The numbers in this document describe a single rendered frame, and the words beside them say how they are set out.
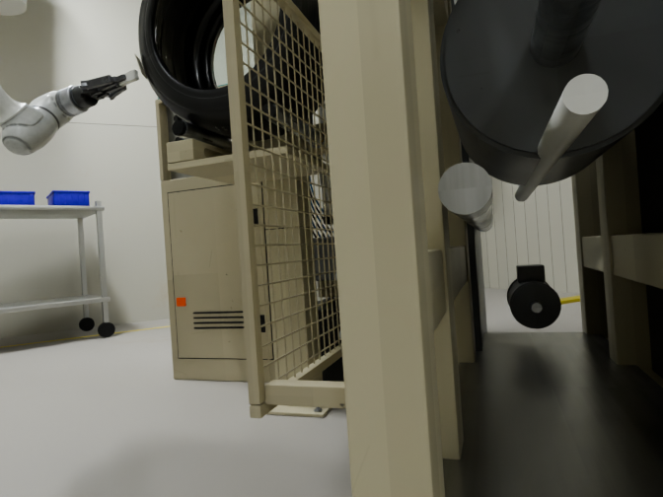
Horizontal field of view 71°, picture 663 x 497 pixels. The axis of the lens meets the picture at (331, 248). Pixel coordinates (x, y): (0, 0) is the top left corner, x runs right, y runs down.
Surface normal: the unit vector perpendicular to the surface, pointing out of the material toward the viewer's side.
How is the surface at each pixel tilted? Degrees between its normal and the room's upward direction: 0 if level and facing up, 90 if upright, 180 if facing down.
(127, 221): 90
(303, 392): 90
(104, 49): 90
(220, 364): 90
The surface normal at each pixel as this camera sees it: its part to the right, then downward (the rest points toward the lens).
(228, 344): -0.33, 0.02
